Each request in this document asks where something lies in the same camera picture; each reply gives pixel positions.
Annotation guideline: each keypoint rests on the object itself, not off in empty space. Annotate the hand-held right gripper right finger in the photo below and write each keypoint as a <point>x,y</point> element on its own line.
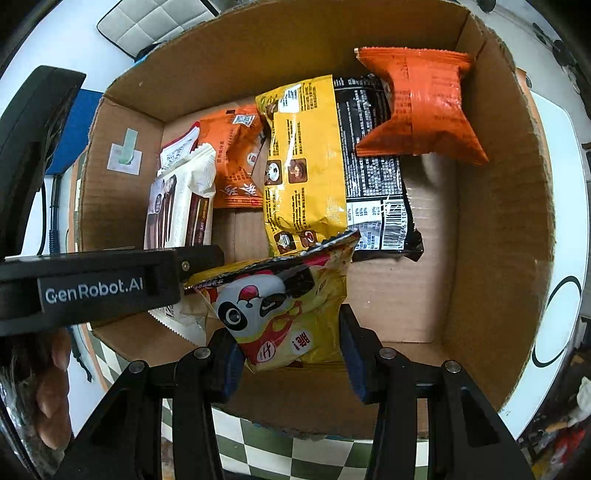
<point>355,369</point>

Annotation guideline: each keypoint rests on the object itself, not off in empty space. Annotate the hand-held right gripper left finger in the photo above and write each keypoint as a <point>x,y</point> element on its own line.
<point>231,369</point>

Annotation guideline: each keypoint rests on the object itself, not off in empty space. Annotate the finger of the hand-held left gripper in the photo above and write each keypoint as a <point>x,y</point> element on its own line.
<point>203,261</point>
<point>37,138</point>

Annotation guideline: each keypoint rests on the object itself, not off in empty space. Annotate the white and brown snack packet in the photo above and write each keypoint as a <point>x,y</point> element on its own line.
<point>180,207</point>

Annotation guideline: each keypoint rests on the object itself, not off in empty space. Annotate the yellow panda snack bag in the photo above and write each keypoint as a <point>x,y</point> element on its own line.
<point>277,323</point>

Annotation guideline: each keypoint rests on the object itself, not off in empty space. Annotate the cardboard box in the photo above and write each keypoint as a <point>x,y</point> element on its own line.
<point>415,300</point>

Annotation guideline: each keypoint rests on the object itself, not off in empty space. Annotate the small orange snack packet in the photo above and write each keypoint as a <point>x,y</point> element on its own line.
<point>235,161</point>

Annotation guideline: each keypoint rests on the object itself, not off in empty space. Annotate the red and white snack packet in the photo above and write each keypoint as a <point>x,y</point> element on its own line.
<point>178,150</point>

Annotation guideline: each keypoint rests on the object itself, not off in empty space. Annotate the yellow snack packet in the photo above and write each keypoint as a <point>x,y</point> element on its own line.
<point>304,175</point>

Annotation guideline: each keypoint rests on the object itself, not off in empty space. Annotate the black snack packet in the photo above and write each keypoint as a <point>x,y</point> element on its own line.
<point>369,184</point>

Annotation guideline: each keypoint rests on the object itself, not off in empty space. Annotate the large orange snack packet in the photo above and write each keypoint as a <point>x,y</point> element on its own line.
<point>425,115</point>

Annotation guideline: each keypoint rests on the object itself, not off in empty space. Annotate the person's left hand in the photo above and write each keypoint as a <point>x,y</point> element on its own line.
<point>51,392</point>

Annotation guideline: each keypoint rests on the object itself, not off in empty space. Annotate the blue padded board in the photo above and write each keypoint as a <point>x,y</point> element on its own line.
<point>78,134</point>

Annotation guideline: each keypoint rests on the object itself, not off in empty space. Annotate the green checkered tablecloth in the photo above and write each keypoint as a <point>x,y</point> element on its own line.
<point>268,454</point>

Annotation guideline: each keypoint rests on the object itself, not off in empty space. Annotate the dark clothing pile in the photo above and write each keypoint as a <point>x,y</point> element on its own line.
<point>150,50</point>

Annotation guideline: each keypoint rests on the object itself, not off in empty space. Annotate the white padded chair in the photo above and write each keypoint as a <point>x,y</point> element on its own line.
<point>152,23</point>

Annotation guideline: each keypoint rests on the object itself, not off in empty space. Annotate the red bag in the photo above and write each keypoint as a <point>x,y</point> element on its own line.
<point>562,454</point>

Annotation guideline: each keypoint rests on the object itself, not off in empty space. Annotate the white plush duck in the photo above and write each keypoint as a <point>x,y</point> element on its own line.
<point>581,401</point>

